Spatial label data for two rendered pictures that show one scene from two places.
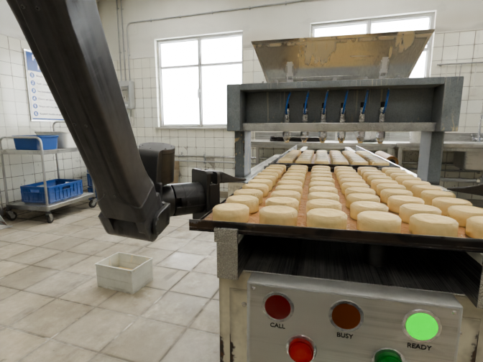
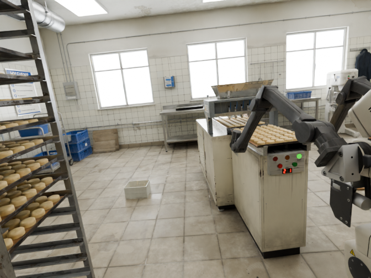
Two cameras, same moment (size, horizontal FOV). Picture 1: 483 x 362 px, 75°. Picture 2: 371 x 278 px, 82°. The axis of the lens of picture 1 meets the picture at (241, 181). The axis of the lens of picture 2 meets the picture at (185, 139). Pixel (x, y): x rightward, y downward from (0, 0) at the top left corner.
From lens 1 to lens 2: 1.17 m
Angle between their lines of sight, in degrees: 17
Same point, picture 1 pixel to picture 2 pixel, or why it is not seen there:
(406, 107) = not seen: hidden behind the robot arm
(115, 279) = (136, 192)
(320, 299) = (282, 155)
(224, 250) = (264, 150)
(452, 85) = not seen: hidden behind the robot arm
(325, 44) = (241, 85)
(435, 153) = (275, 116)
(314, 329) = (281, 161)
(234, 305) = (263, 162)
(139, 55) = (78, 64)
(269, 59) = (222, 90)
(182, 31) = (107, 48)
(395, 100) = not seen: hidden behind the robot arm
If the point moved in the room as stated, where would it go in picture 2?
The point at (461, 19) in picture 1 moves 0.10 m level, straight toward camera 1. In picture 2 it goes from (258, 41) to (258, 40)
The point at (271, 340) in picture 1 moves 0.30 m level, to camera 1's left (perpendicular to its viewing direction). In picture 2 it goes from (274, 165) to (233, 175)
